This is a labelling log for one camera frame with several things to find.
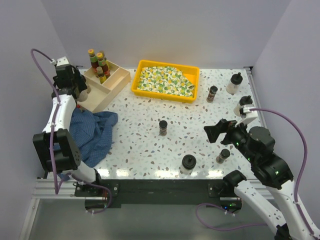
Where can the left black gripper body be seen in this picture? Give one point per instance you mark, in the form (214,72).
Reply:
(79,81)

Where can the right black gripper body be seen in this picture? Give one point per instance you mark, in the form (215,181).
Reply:
(236,135)

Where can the green-label sauce bottle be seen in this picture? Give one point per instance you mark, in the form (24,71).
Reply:
(93,58)

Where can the clear shaker jar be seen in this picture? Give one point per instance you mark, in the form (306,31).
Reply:
(234,84)
(83,96)
(244,100)
(188,164)

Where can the red sauce bottle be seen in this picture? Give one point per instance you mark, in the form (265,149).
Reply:
(103,64)

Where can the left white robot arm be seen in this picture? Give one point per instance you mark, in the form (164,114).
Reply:
(63,161)

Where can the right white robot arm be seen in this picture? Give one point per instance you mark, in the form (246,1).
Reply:
(289,219)

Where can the spice jar front-right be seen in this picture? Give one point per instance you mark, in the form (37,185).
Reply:
(223,155)

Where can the spice jar back-right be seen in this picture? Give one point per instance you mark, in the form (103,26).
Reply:
(211,94)

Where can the cream divided organizer tray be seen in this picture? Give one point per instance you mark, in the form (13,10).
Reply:
(102,94)

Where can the dark spice jar, black lid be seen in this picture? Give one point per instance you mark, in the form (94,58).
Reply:
(163,127)

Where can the blue checkered cloth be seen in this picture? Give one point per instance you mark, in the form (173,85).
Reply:
(91,134)

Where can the yellow plastic bin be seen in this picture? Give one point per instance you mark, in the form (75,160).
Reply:
(191,72)

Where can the lemon-print cloth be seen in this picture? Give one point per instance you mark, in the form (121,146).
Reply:
(165,80)

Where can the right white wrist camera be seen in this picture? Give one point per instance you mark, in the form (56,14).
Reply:
(248,114)

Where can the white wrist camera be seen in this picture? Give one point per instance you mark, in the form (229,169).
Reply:
(60,61)
(248,114)

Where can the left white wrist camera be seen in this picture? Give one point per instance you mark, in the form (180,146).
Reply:
(60,61)

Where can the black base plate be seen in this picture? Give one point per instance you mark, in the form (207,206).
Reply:
(159,191)

